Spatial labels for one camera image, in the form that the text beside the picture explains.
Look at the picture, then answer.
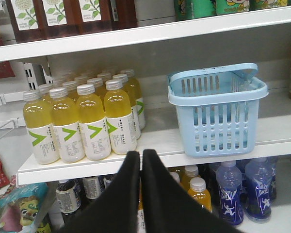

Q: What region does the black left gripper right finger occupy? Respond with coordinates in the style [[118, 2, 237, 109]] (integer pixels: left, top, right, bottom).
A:
[[142, 149, 239, 233]]

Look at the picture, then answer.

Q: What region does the pale yellow drink bottle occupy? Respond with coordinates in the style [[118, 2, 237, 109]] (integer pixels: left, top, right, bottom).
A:
[[76, 84, 111, 161], [49, 87, 85, 163], [104, 80, 137, 155], [23, 90, 60, 165]]

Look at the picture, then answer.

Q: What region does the light blue plastic basket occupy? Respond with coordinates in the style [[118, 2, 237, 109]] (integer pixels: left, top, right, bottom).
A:
[[167, 63, 268, 158]]

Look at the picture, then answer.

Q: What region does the blue sports drink bottle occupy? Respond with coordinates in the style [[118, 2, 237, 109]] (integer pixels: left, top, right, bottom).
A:
[[245, 157, 272, 223], [216, 161, 243, 225]]

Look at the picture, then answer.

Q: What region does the dark tea bottle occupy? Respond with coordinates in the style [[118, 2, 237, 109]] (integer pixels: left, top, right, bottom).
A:
[[55, 179, 81, 223]]

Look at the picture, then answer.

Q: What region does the teal snack bag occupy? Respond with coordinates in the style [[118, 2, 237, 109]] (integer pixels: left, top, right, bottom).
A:
[[0, 183, 49, 233]]

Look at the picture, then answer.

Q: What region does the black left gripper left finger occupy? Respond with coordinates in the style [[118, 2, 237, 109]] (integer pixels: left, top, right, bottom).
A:
[[57, 151, 140, 233]]

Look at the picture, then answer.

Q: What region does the orange vitamin drink bottle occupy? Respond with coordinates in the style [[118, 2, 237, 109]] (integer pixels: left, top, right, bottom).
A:
[[188, 177, 212, 213]]

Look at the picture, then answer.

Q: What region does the white metal shelf unit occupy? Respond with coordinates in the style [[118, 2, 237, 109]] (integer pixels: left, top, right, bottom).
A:
[[0, 0, 291, 233]]

